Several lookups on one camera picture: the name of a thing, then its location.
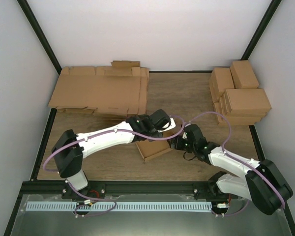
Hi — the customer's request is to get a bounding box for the brown cardboard paper box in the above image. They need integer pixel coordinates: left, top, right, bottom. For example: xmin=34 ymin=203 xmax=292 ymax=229
xmin=135 ymin=140 xmax=172 ymax=162

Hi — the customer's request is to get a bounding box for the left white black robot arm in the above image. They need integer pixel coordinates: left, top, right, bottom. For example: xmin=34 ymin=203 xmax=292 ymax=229
xmin=52 ymin=109 xmax=176 ymax=199

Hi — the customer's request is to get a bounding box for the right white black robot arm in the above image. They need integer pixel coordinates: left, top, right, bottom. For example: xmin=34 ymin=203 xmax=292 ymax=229
xmin=170 ymin=124 xmax=293 ymax=215

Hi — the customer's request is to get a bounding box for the folded cardboard box front bottom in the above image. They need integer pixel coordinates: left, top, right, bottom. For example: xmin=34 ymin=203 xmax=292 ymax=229
xmin=213 ymin=102 xmax=262 ymax=126

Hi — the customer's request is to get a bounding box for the folded cardboard box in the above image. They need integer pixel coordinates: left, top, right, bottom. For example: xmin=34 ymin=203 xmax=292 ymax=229
xmin=230 ymin=60 xmax=259 ymax=89
xmin=223 ymin=88 xmax=271 ymax=115
xmin=213 ymin=102 xmax=262 ymax=126
xmin=209 ymin=67 xmax=235 ymax=103

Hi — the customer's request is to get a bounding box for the folded cardboard box back left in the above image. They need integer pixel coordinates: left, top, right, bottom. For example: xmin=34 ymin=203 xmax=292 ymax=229
xmin=209 ymin=67 xmax=235 ymax=103

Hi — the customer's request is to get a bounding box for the folded cardboard box front top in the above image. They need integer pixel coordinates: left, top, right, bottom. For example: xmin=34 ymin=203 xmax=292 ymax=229
xmin=223 ymin=88 xmax=271 ymax=115

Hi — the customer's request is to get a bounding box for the folded cardboard box back right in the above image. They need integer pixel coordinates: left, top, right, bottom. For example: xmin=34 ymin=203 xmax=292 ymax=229
xmin=230 ymin=60 xmax=259 ymax=89

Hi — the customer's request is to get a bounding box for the stack of flat cardboard sheets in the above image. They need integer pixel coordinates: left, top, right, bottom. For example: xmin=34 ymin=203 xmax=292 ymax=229
xmin=49 ymin=60 xmax=149 ymax=116

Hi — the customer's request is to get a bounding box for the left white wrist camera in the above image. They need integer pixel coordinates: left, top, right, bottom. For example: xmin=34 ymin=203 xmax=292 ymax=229
xmin=158 ymin=118 xmax=176 ymax=133

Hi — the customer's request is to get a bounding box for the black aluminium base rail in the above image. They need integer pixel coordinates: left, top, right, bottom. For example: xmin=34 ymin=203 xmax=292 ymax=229
xmin=89 ymin=180 xmax=214 ymax=199

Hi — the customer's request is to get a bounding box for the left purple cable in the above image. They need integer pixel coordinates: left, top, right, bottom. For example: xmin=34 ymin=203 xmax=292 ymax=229
xmin=43 ymin=115 xmax=185 ymax=218

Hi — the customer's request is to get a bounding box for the light blue slotted cable duct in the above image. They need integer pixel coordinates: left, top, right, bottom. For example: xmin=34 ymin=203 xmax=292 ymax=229
xmin=25 ymin=202 xmax=212 ymax=212

